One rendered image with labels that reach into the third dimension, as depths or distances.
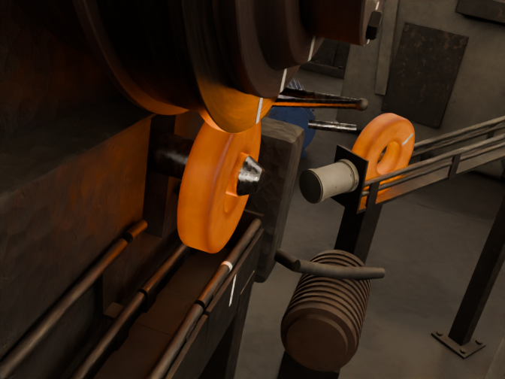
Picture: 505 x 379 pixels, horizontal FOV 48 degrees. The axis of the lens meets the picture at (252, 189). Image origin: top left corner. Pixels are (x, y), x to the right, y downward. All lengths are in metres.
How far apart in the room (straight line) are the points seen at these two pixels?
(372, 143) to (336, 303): 0.28
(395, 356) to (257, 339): 0.40
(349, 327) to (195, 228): 0.45
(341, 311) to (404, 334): 0.93
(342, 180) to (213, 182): 0.50
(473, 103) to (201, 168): 2.76
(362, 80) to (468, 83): 0.58
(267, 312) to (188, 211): 1.24
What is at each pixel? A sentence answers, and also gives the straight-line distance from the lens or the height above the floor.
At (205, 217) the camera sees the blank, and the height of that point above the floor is 0.81.
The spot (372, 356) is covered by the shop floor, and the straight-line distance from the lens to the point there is 1.71.
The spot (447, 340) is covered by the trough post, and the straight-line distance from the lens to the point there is 1.87.
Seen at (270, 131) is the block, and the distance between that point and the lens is 0.77.
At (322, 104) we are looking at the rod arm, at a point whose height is 0.89.
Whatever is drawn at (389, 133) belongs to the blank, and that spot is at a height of 0.76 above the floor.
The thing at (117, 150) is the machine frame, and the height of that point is 0.85.
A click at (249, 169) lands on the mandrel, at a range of 0.56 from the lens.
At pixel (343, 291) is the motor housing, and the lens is 0.96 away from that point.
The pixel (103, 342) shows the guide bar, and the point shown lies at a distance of 0.54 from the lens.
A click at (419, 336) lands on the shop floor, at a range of 1.85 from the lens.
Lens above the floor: 1.06
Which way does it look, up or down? 26 degrees down
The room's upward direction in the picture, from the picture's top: 10 degrees clockwise
